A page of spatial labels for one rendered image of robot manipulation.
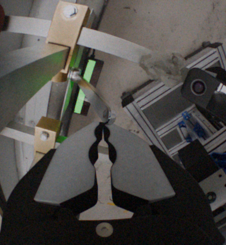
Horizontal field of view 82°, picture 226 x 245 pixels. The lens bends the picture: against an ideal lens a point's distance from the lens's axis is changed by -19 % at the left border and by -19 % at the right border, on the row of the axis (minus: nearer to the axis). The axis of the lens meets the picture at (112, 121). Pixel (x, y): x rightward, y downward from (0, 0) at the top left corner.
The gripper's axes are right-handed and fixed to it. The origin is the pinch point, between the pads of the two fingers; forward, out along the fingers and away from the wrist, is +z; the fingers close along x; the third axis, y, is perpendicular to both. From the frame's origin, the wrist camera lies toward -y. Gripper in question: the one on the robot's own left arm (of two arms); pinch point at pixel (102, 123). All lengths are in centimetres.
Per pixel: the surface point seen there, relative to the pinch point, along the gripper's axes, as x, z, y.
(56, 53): -4.9, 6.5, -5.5
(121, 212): 15, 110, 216
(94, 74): -2.0, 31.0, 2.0
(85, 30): -2.3, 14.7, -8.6
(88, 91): -1.3, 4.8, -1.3
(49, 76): -5.8, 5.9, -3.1
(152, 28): 35, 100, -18
